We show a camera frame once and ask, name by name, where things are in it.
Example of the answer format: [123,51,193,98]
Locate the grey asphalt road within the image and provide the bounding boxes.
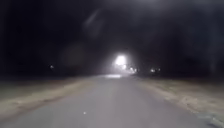
[0,74,218,128]

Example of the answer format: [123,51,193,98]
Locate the pale roadside verge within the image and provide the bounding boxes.
[136,77,224,127]
[0,77,96,122]

